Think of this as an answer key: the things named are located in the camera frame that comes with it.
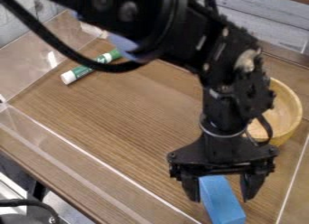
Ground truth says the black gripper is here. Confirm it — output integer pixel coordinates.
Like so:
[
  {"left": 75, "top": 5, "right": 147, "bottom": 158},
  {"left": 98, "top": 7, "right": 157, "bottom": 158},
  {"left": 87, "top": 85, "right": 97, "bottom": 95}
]
[{"left": 166, "top": 131, "right": 280, "bottom": 203}]

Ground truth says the blue rectangular block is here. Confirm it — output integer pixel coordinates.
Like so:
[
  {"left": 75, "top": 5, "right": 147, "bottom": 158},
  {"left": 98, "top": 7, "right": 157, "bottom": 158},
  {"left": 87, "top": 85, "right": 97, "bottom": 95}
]
[{"left": 200, "top": 176, "right": 246, "bottom": 224}]

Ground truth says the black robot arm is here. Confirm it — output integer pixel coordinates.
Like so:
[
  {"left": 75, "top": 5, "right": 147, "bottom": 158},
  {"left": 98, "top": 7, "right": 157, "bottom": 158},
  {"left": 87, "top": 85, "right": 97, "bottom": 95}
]
[{"left": 50, "top": 0, "right": 279, "bottom": 201}]

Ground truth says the brown wooden bowl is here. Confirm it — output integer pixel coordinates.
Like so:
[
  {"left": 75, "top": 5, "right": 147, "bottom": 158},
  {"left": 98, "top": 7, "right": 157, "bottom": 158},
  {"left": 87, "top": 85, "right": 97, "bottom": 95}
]
[{"left": 245, "top": 77, "right": 304, "bottom": 148}]

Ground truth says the clear acrylic tray barrier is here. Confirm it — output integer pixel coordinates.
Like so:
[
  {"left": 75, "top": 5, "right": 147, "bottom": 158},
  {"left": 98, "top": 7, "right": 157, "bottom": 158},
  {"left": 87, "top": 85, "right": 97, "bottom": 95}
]
[{"left": 0, "top": 34, "right": 309, "bottom": 224}]

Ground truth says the black equipment lower left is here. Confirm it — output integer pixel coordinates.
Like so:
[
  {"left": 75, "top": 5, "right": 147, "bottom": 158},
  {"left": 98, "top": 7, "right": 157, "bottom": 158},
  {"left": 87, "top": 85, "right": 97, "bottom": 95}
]
[{"left": 0, "top": 199, "right": 61, "bottom": 224}]

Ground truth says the green expo marker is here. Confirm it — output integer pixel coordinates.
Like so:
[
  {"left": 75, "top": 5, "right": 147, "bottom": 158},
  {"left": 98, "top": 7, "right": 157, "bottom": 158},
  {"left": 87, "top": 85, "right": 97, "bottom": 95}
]
[{"left": 61, "top": 49, "right": 122, "bottom": 85}]

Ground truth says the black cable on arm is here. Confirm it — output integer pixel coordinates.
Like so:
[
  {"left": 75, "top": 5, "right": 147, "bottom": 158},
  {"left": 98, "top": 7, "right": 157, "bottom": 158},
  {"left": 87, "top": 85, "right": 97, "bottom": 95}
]
[{"left": 0, "top": 0, "right": 142, "bottom": 74}]

